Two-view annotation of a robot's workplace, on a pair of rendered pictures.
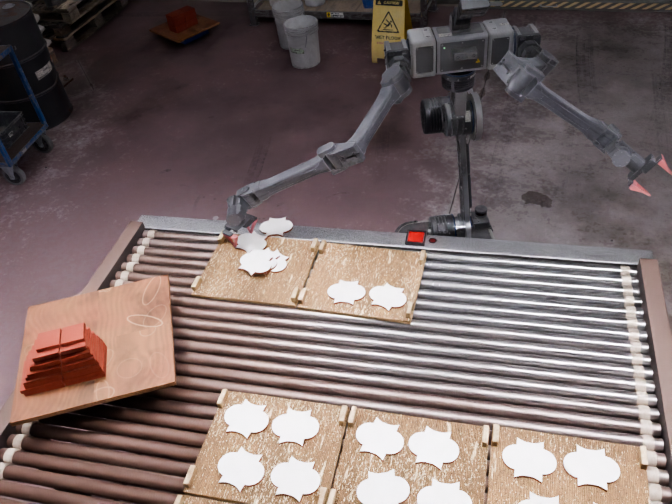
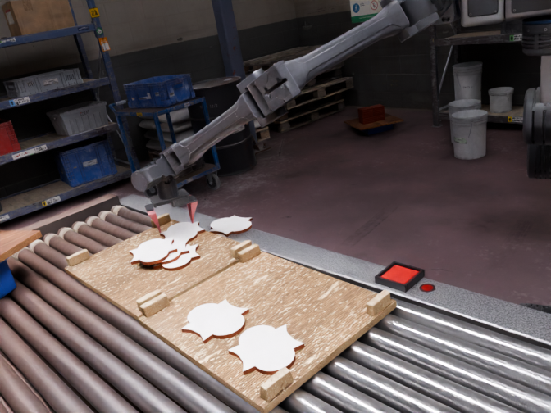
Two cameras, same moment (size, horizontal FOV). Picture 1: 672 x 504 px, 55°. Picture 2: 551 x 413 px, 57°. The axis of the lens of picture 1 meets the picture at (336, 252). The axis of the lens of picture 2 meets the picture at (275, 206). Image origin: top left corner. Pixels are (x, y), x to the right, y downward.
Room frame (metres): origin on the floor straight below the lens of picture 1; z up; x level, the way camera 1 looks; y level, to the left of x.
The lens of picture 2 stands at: (0.99, -0.59, 1.50)
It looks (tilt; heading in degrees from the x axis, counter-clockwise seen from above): 22 degrees down; 31
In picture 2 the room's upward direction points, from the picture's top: 10 degrees counter-clockwise
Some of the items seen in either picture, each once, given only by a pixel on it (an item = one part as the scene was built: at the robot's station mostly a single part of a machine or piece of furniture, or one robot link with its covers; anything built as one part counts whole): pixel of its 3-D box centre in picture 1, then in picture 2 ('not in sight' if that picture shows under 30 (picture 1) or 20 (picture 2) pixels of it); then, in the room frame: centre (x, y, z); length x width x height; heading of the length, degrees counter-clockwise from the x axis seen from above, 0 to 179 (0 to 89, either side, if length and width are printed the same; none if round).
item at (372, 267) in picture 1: (364, 280); (261, 313); (1.71, -0.09, 0.93); 0.41 x 0.35 x 0.02; 70
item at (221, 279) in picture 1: (257, 268); (158, 260); (1.85, 0.31, 0.93); 0.41 x 0.35 x 0.02; 71
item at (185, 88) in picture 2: not in sight; (159, 91); (4.43, 2.42, 0.96); 0.50 x 0.38 x 0.21; 83
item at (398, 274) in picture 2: (416, 238); (399, 276); (1.91, -0.32, 0.92); 0.06 x 0.06 x 0.01; 72
